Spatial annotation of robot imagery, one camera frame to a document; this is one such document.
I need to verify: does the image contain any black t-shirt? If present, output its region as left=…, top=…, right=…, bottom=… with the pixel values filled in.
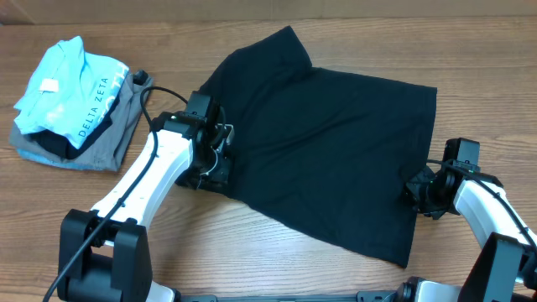
left=201, top=27, right=437, bottom=267

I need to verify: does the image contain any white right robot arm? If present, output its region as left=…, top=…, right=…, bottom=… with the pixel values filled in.
left=389, top=138, right=536, bottom=302

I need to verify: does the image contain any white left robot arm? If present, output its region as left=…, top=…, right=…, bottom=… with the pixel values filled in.
left=44, top=91, right=234, bottom=302

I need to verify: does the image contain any folded grey shirt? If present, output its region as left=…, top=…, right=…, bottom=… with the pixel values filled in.
left=9, top=70, right=153, bottom=172

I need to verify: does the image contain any folded black shirt in stack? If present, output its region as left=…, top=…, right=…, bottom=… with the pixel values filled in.
left=29, top=96, right=120, bottom=159

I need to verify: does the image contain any folded light blue shirt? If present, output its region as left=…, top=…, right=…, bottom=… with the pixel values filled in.
left=14, top=36, right=129, bottom=149

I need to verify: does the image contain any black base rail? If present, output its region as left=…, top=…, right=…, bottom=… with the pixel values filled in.
left=175, top=290, right=397, bottom=302

